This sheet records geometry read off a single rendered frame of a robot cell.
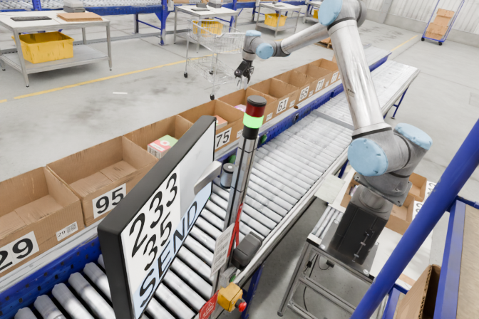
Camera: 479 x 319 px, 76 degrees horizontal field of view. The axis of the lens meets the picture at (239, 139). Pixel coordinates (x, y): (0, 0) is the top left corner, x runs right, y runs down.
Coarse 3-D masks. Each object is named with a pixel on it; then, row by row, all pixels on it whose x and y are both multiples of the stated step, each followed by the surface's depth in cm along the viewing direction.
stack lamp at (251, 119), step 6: (246, 108) 79; (252, 108) 77; (258, 108) 77; (264, 108) 78; (246, 114) 79; (252, 114) 78; (258, 114) 78; (246, 120) 80; (252, 120) 79; (258, 120) 79; (252, 126) 80; (258, 126) 80
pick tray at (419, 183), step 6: (414, 174) 215; (408, 180) 219; (414, 180) 217; (420, 180) 214; (426, 180) 210; (414, 186) 217; (420, 186) 216; (408, 192) 194; (414, 192) 210; (420, 192) 211; (420, 198) 192
